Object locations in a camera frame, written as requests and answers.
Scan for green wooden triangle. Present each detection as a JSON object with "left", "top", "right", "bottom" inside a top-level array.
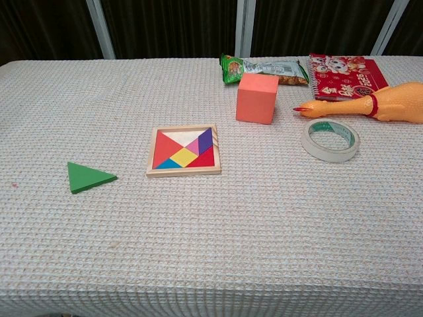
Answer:
[{"left": 67, "top": 161, "right": 118, "bottom": 195}]

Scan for crimson tangram triangle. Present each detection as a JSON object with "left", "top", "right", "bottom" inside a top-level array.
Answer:
[{"left": 184, "top": 145, "right": 216, "bottom": 168}]

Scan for pink tangram triangle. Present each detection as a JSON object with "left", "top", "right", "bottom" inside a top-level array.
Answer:
[{"left": 185, "top": 137, "right": 201, "bottom": 156}]

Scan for yellow tangram square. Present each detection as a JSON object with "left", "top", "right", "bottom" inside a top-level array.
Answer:
[{"left": 169, "top": 147, "right": 200, "bottom": 168}]

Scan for blue tangram triangle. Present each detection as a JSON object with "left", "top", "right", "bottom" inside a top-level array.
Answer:
[{"left": 155, "top": 158, "right": 185, "bottom": 170}]

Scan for large orange-red tangram triangle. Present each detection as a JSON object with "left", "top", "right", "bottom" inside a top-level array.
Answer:
[{"left": 154, "top": 130, "right": 184, "bottom": 169}]

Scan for purple tangram parallelogram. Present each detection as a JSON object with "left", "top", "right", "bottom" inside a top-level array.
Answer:
[{"left": 198, "top": 127, "right": 213, "bottom": 155}]

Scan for wooden tangram tray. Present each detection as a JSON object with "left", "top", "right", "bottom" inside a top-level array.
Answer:
[{"left": 145, "top": 123, "right": 223, "bottom": 180}]

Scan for orange foam cube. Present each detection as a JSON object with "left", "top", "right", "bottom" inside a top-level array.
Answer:
[{"left": 235, "top": 73, "right": 280, "bottom": 125}]

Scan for beige woven tablecloth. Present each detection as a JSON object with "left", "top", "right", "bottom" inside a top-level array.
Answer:
[{"left": 0, "top": 55, "right": 423, "bottom": 317}]

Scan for white tape roll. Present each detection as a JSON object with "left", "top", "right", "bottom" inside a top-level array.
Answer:
[{"left": 300, "top": 119, "right": 361, "bottom": 164}]

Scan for green snack packet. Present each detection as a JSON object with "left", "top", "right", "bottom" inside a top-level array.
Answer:
[{"left": 219, "top": 53, "right": 310, "bottom": 87}]

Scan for dark pleated curtain panel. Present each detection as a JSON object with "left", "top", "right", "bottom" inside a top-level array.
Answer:
[
  {"left": 99, "top": 0, "right": 239, "bottom": 60},
  {"left": 250, "top": 0, "right": 396, "bottom": 57},
  {"left": 0, "top": 0, "right": 102, "bottom": 67},
  {"left": 385, "top": 0, "right": 423, "bottom": 56}
]

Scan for red spiral desk calendar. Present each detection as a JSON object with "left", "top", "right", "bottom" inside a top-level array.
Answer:
[{"left": 306, "top": 53, "right": 389, "bottom": 102}]

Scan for yellow rubber chicken toy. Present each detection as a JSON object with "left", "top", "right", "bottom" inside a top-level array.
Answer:
[{"left": 291, "top": 81, "right": 423, "bottom": 125}]

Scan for grey metal frame post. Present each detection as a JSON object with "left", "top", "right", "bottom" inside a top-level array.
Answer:
[
  {"left": 370, "top": 0, "right": 410, "bottom": 56},
  {"left": 86, "top": 0, "right": 116, "bottom": 60},
  {"left": 235, "top": 0, "right": 256, "bottom": 57}
]

